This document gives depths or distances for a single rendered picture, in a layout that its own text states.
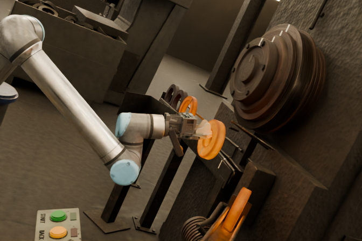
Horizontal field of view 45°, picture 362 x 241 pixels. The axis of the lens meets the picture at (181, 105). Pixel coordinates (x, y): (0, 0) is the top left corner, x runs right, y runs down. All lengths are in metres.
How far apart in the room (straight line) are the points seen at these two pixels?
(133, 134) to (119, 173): 0.18
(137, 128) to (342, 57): 0.83
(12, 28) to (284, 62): 0.98
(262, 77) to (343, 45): 0.34
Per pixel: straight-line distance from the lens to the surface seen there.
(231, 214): 1.43
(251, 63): 1.83
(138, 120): 1.57
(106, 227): 2.51
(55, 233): 1.16
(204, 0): 12.28
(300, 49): 1.76
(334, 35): 1.90
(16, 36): 1.45
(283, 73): 1.74
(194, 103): 2.55
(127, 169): 1.45
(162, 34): 4.71
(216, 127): 1.66
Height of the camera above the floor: 1.22
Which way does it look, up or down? 11 degrees down
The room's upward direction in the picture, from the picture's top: 24 degrees clockwise
